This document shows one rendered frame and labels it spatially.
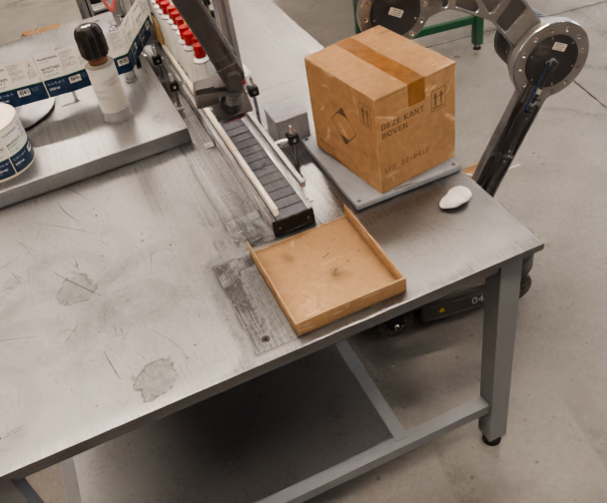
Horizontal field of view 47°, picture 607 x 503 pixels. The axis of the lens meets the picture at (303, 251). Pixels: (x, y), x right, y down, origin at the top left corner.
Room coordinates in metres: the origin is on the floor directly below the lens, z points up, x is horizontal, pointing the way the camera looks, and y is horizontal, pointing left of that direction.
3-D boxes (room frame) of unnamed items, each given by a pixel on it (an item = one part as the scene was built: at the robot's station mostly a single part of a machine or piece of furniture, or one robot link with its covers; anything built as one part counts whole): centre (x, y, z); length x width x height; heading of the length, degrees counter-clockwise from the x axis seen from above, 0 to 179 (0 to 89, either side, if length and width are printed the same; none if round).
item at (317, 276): (1.15, -0.04, 0.85); 0.30 x 0.26 x 0.04; 16
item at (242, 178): (2.11, 0.24, 0.85); 1.65 x 0.11 x 0.05; 16
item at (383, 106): (1.55, -0.26, 0.99); 0.30 x 0.24 x 0.27; 25
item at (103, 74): (1.96, 0.48, 1.03); 0.09 x 0.09 x 0.30
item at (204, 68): (1.91, 0.18, 0.98); 0.05 x 0.05 x 0.20
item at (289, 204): (2.11, 0.24, 0.86); 1.65 x 0.08 x 0.04; 16
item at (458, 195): (1.30, -0.39, 0.85); 0.08 x 0.07 x 0.04; 83
